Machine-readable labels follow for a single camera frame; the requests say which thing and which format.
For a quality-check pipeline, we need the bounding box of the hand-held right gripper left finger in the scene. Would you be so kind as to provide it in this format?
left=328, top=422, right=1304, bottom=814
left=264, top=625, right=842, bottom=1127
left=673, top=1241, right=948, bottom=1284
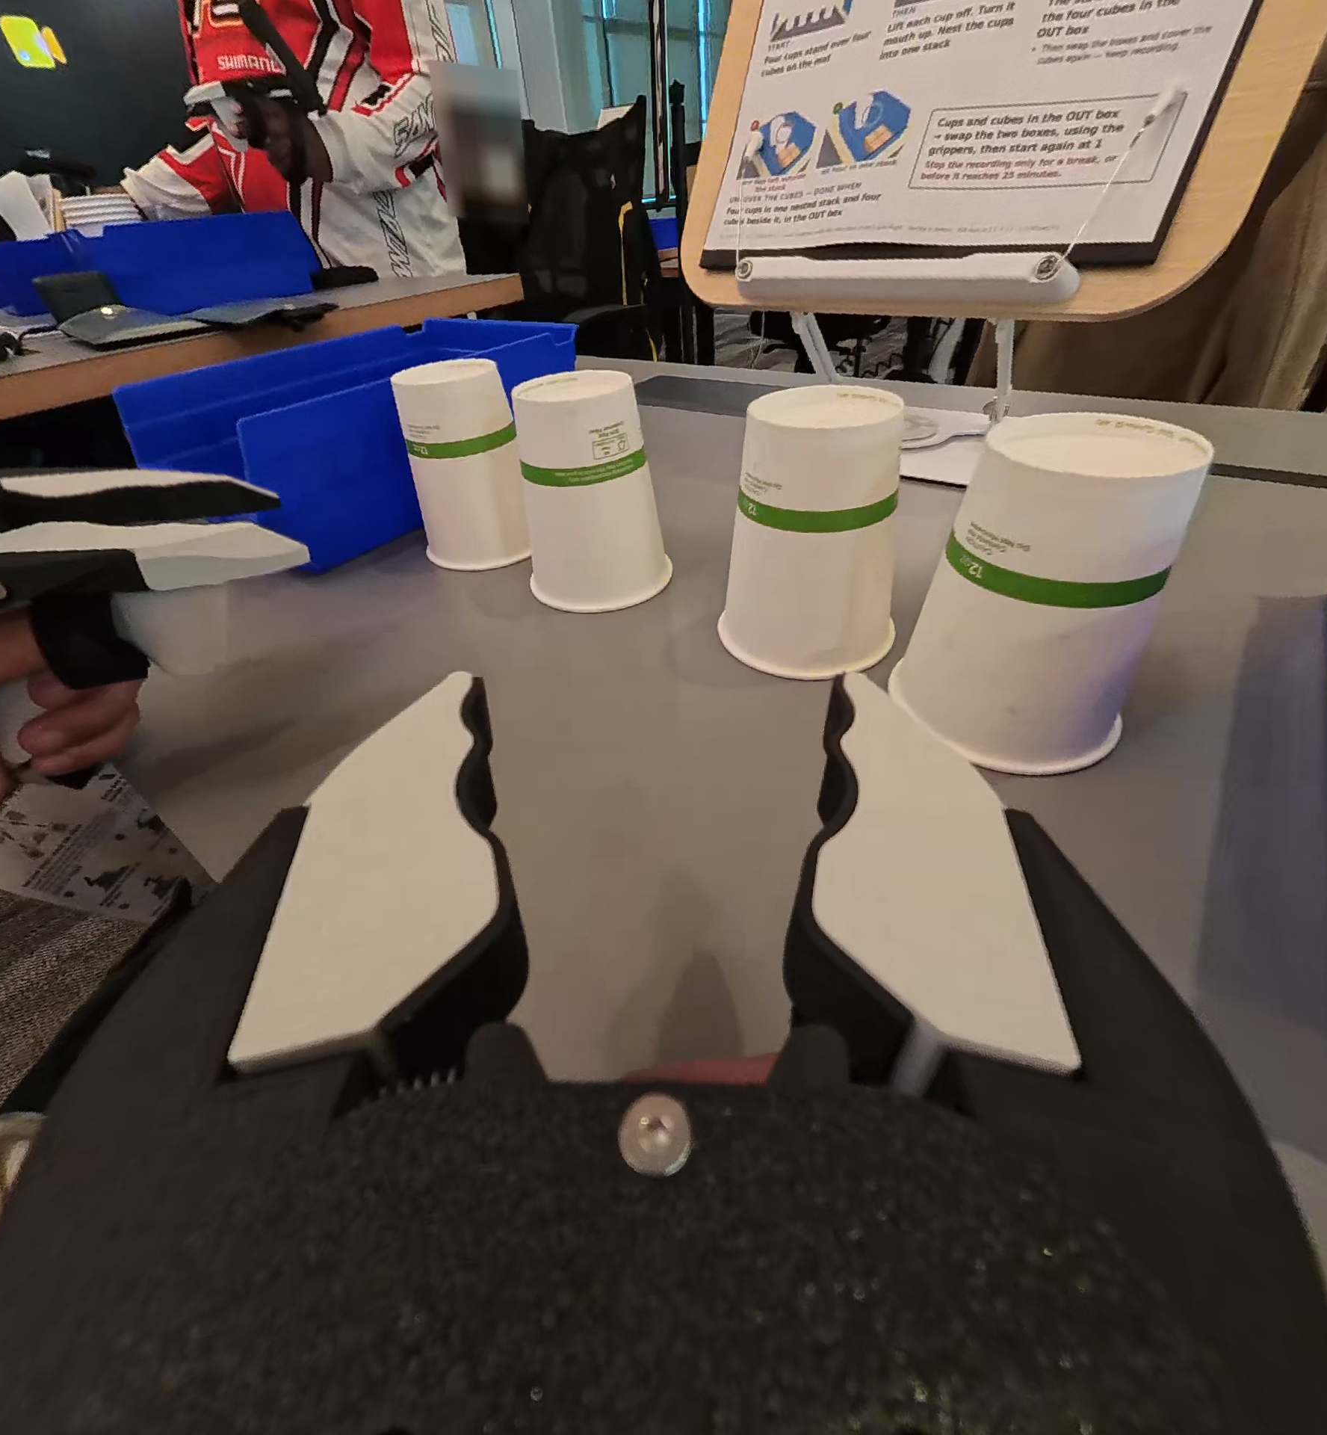
left=226, top=671, right=531, bottom=1087

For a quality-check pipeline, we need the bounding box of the black office chair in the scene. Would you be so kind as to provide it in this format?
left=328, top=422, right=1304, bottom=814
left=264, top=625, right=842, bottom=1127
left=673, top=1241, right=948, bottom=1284
left=522, top=95, right=689, bottom=363

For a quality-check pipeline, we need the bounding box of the printed floor sheet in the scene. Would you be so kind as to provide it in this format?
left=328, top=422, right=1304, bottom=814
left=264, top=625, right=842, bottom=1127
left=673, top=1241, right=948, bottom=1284
left=0, top=763, right=192, bottom=927

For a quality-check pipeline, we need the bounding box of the wood-edged desk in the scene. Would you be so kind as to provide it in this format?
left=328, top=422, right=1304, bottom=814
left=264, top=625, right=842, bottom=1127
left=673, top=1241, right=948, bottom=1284
left=0, top=269, right=526, bottom=436

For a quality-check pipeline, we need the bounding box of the blue plastic bin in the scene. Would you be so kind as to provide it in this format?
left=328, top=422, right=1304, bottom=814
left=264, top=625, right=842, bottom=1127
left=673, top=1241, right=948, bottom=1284
left=112, top=319, right=578, bottom=575
left=66, top=211, right=325, bottom=318
left=0, top=240, right=73, bottom=318

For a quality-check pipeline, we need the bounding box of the person's left hand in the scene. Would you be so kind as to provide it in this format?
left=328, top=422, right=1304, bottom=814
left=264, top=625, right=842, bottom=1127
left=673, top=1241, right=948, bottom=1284
left=0, top=611, right=147, bottom=839

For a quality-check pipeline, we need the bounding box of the black pouch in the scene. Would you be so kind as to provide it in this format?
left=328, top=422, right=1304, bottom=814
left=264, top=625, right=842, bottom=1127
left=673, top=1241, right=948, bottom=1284
left=31, top=269, right=342, bottom=352

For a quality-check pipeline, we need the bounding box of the white paper cup green band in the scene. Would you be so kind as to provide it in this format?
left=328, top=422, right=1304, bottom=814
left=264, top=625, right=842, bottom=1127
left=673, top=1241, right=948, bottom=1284
left=717, top=387, right=907, bottom=682
left=888, top=411, right=1218, bottom=778
left=510, top=370, right=675, bottom=614
left=390, top=361, right=531, bottom=571

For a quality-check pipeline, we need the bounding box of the printed instruction sheet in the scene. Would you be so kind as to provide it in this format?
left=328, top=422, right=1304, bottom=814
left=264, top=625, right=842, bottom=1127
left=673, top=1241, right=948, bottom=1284
left=701, top=0, right=1269, bottom=271

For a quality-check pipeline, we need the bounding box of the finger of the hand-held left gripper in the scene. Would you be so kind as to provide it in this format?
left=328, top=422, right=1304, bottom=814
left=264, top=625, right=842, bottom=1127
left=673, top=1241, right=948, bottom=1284
left=0, top=519, right=313, bottom=596
left=0, top=467, right=285, bottom=523

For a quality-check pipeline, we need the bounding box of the large black display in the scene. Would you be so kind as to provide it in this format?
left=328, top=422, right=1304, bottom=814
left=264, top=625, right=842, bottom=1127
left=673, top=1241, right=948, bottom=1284
left=0, top=0, right=192, bottom=219

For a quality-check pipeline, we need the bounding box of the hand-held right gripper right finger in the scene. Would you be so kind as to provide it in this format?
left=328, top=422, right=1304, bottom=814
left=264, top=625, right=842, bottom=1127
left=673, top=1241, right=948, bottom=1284
left=781, top=671, right=1083, bottom=1099

